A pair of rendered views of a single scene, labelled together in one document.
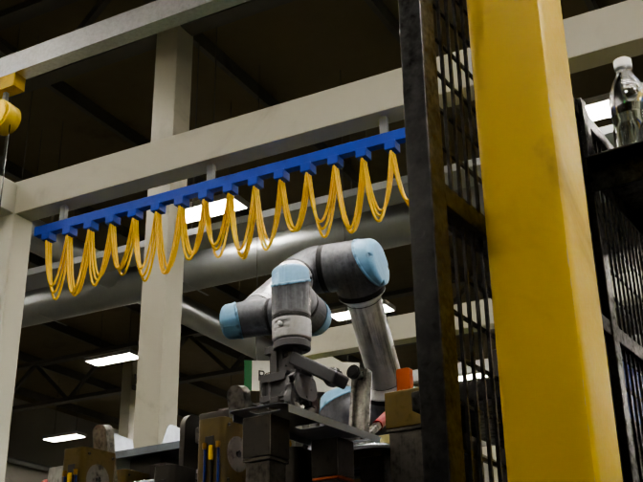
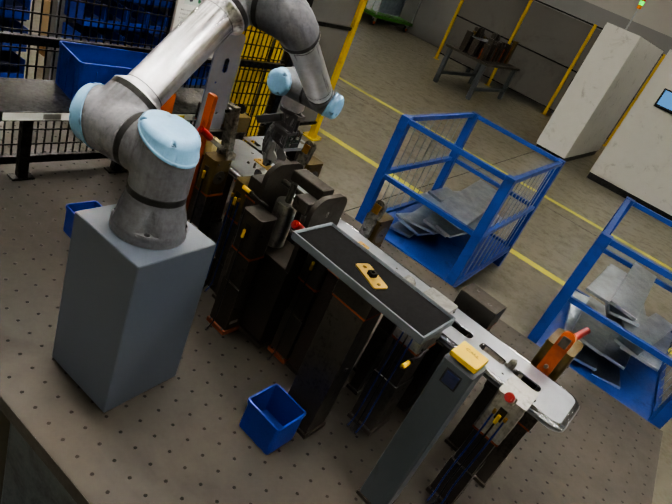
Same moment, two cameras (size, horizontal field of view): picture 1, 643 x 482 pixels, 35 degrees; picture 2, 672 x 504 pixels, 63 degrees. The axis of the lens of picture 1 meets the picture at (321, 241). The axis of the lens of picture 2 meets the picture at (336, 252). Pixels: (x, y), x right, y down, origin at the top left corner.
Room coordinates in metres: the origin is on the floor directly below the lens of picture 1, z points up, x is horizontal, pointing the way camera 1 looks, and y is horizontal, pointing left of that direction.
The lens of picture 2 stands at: (3.55, 0.26, 1.73)
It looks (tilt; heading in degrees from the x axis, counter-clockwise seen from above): 28 degrees down; 176
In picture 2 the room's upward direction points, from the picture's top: 24 degrees clockwise
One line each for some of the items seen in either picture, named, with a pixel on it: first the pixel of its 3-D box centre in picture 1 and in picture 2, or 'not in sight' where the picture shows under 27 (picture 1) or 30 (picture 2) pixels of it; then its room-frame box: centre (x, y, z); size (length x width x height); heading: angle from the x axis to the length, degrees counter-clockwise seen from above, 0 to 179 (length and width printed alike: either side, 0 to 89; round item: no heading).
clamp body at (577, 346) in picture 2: not in sight; (531, 387); (2.27, 1.01, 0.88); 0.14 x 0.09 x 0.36; 147
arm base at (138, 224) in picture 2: not in sight; (153, 207); (2.59, -0.05, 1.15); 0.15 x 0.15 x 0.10
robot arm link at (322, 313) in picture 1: (299, 313); (290, 83); (1.95, 0.05, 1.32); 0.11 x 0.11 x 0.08; 72
